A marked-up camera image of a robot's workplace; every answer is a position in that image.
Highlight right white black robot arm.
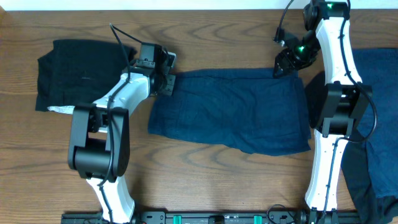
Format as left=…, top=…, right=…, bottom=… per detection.
left=273, top=0, right=377, bottom=215

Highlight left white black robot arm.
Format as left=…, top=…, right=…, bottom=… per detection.
left=68, top=50, right=177, bottom=223

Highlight navy blue clothes pile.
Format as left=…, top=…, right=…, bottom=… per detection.
left=341, top=49, right=397, bottom=224

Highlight navy blue shorts garment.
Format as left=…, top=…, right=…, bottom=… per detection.
left=147, top=68, right=311, bottom=156

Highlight black shorts garment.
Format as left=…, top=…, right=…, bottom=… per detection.
left=35, top=39, right=127, bottom=114

